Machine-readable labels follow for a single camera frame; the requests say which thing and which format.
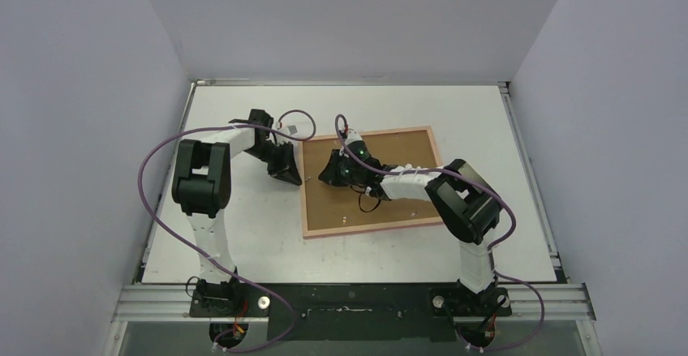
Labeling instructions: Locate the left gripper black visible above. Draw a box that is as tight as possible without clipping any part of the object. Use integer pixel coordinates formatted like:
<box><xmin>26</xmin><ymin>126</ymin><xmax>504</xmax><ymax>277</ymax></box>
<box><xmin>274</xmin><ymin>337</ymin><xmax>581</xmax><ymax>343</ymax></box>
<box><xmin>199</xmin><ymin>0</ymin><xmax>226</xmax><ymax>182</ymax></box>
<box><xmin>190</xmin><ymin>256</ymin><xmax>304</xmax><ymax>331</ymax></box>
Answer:
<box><xmin>245</xmin><ymin>141</ymin><xmax>302</xmax><ymax>187</ymax></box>

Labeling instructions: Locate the brown frame backing board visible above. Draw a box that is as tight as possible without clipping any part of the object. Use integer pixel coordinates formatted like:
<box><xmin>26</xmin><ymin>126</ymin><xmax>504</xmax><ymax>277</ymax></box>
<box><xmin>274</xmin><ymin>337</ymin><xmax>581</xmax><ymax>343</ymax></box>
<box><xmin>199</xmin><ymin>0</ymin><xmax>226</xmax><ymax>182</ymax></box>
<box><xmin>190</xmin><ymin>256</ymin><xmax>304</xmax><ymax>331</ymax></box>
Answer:
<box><xmin>302</xmin><ymin>131</ymin><xmax>439</xmax><ymax>232</ymax></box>

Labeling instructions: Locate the light wooden picture frame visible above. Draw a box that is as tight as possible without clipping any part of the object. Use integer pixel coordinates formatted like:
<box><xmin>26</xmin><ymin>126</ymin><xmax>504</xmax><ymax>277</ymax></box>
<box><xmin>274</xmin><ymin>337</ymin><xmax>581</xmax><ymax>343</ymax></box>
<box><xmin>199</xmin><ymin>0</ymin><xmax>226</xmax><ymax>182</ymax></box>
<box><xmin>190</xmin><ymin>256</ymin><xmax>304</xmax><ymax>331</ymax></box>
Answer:
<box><xmin>296</xmin><ymin>125</ymin><xmax>445</xmax><ymax>240</ymax></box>

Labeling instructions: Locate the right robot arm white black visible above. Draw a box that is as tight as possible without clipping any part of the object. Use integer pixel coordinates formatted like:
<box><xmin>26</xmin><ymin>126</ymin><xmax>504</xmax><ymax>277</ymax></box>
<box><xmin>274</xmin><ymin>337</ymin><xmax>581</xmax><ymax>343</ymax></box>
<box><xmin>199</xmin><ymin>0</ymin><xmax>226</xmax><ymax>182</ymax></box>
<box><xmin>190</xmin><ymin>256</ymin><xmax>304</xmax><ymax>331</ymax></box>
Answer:
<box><xmin>318</xmin><ymin>135</ymin><xmax>501</xmax><ymax>315</ymax></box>

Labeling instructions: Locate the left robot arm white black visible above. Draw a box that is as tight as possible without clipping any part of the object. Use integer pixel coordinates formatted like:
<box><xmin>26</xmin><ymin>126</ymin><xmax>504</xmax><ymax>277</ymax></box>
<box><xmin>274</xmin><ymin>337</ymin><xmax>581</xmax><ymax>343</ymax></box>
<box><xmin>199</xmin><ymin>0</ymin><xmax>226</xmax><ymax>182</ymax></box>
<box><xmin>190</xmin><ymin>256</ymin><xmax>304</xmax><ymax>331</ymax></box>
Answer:
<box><xmin>171</xmin><ymin>109</ymin><xmax>303</xmax><ymax>316</ymax></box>

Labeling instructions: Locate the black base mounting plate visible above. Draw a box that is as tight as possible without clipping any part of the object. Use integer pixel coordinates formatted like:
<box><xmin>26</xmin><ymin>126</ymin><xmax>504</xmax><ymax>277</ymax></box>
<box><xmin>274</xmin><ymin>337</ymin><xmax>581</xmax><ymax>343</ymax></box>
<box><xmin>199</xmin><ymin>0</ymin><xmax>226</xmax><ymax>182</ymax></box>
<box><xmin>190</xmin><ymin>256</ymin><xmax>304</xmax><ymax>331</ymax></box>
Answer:
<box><xmin>188</xmin><ymin>282</ymin><xmax>512</xmax><ymax>348</ymax></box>

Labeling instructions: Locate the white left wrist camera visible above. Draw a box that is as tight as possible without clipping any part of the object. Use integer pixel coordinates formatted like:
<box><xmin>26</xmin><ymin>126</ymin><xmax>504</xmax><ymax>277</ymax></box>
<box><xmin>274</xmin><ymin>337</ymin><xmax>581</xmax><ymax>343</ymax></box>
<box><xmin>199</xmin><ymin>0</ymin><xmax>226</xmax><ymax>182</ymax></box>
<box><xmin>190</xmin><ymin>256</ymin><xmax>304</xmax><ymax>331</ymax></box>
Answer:
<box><xmin>277</xmin><ymin>122</ymin><xmax>299</xmax><ymax>136</ymax></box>

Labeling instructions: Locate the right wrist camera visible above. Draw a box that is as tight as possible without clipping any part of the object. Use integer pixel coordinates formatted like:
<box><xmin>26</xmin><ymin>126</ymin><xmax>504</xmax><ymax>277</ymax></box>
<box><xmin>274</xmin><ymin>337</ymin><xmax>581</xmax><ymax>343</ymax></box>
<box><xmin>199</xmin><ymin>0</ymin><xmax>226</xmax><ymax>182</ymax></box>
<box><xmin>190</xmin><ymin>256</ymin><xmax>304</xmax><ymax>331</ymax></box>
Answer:
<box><xmin>344</xmin><ymin>129</ymin><xmax>363</xmax><ymax>147</ymax></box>

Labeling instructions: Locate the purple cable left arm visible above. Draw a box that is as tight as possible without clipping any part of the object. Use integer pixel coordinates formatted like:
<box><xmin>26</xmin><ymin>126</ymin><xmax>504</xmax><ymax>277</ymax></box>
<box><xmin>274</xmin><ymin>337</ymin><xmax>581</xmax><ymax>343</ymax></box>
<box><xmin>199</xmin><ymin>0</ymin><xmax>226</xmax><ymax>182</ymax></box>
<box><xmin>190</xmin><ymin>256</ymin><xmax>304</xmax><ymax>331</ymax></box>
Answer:
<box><xmin>138</xmin><ymin>109</ymin><xmax>317</xmax><ymax>354</ymax></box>

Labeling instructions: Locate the aluminium rail front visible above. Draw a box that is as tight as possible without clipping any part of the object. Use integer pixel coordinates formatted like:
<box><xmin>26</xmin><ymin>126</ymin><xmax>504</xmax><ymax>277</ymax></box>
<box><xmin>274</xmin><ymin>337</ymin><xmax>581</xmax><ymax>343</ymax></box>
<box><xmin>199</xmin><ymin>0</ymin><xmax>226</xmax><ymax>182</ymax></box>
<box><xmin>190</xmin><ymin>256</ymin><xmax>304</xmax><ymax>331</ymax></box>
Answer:
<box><xmin>112</xmin><ymin>283</ymin><xmax>596</xmax><ymax>323</ymax></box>

